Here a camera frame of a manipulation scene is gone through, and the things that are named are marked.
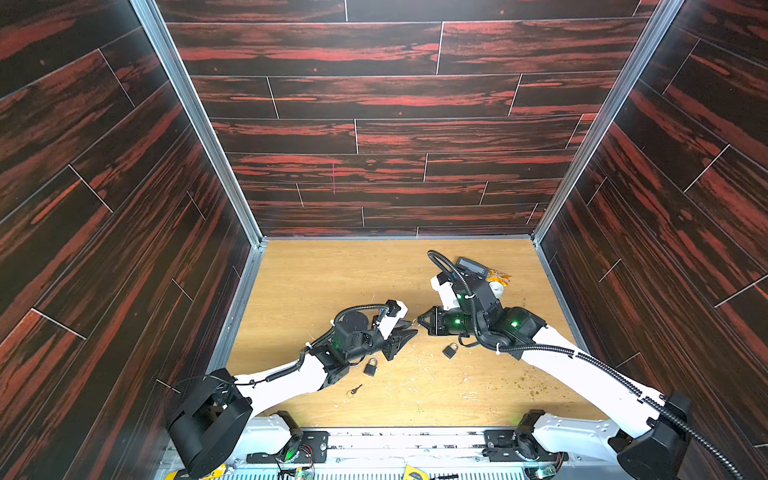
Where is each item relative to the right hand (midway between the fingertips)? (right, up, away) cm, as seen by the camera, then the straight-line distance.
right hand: (421, 315), depth 74 cm
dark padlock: (+11, -14, +17) cm, 24 cm away
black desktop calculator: (+23, +10, +31) cm, 40 cm away
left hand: (-2, -4, +2) cm, 5 cm away
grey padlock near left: (-13, -18, +13) cm, 26 cm away
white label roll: (+30, +5, +28) cm, 42 cm away
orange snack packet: (+31, +9, +31) cm, 45 cm away
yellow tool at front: (-3, -36, -4) cm, 37 cm away
